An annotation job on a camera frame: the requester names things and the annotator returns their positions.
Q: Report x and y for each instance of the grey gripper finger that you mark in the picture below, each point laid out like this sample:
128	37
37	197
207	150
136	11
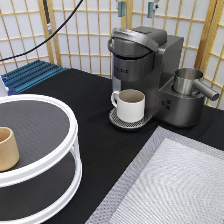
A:
152	7
121	7

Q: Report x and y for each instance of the grey pod coffee machine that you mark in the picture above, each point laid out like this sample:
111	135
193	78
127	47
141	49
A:
146	59

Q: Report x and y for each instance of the wooden shoji screen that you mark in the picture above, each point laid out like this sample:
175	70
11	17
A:
74	34

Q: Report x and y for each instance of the steel milk frother jug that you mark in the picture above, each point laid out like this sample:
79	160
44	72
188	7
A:
188	80

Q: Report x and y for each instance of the white ceramic mug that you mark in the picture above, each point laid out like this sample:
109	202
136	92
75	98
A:
129	104

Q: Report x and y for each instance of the blue ribbed metal block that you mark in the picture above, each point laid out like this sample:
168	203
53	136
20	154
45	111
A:
30	75

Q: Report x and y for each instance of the grey woven placemat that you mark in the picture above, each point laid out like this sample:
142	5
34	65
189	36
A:
172	180

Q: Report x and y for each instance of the tan wooden cup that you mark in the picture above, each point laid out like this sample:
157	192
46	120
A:
9	153

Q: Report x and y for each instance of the white two-tier round shelf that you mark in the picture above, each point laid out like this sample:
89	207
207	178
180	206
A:
49	170

